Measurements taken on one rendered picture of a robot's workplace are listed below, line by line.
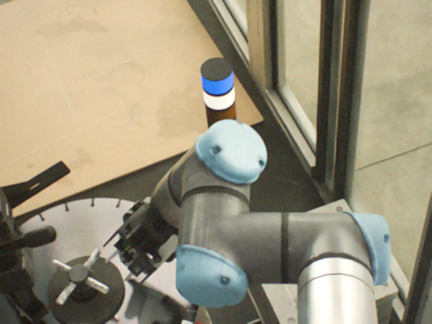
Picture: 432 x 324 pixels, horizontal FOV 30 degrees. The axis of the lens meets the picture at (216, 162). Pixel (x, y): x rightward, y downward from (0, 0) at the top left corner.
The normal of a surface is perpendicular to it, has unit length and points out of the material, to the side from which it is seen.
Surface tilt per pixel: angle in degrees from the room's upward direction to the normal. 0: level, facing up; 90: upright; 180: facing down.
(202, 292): 95
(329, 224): 15
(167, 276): 0
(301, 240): 22
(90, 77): 0
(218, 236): 8
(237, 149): 32
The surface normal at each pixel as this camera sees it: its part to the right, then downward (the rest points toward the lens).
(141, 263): -0.53, 0.55
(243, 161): 0.45, -0.47
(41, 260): -0.07, -0.62
